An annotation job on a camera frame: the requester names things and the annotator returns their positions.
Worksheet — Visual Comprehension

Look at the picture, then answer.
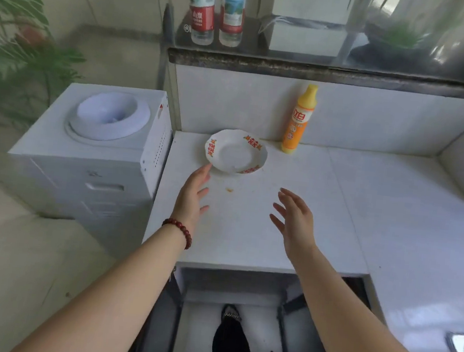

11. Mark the red bead bracelet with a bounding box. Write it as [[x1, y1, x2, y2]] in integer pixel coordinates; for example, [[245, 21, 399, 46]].
[[159, 216, 195, 251]]

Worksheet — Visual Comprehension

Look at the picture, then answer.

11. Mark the white water dispenser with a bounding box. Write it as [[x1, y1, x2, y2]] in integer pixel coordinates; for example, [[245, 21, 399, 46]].
[[0, 74, 179, 265]]

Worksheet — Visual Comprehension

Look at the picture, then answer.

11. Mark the person's right forearm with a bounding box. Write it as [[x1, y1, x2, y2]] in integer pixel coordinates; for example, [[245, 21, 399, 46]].
[[278, 243, 464, 352]]

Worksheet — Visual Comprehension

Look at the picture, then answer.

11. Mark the person's left forearm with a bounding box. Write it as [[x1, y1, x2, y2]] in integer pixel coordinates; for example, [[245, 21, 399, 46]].
[[11, 211, 193, 352]]

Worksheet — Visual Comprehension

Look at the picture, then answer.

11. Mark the red label water bottle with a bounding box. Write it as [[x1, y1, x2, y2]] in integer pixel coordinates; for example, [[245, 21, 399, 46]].
[[181, 0, 217, 47]]

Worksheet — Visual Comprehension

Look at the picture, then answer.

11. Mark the black shoe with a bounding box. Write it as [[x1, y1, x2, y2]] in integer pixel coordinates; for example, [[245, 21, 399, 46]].
[[220, 303, 244, 325]]

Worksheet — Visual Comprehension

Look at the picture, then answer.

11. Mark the large white box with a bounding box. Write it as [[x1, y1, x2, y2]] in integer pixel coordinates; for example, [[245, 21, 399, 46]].
[[271, 0, 355, 27]]

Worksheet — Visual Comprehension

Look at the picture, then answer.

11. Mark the white plate red print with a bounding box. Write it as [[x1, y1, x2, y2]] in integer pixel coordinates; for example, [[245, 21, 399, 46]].
[[202, 125, 271, 178]]

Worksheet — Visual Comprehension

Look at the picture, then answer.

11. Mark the flat white base box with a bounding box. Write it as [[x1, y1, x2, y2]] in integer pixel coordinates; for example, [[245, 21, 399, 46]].
[[267, 19, 350, 60]]

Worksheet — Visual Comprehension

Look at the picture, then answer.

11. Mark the potted green plant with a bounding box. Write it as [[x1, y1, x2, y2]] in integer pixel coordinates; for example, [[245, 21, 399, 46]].
[[342, 0, 457, 68]]

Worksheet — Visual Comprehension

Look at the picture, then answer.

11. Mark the dark stone ledge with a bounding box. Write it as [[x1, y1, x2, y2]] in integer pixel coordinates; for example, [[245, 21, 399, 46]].
[[165, 4, 464, 100]]

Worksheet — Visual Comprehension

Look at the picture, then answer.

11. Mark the person's right hand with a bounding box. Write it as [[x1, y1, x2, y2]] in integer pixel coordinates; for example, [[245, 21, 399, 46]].
[[265, 186, 325, 263]]

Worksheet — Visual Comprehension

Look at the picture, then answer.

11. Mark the blue label water bottle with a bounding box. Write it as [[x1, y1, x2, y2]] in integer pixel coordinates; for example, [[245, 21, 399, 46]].
[[215, 0, 247, 50]]

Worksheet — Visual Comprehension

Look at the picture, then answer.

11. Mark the white stone countertop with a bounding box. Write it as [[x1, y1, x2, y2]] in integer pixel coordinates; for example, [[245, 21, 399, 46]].
[[130, 125, 464, 352]]

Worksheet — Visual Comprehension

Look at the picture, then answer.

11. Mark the yellow dish soap bottle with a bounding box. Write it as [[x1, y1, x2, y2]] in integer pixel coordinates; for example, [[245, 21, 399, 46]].
[[280, 81, 320, 157]]

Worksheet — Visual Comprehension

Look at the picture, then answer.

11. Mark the floral printed glass door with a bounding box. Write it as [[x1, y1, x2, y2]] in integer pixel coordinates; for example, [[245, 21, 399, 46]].
[[0, 0, 169, 231]]

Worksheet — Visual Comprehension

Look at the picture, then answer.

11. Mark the grey cabinet door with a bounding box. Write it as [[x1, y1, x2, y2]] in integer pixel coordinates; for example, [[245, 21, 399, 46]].
[[274, 269, 375, 352], [126, 263, 187, 352]]

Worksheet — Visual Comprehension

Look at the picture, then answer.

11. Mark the person's left hand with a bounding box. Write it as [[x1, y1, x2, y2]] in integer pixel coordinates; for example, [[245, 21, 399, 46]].
[[168, 159, 215, 237]]

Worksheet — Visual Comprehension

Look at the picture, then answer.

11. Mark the grey metal glass frame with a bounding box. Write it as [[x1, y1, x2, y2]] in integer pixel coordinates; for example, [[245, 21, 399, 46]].
[[150, 3, 195, 132]]

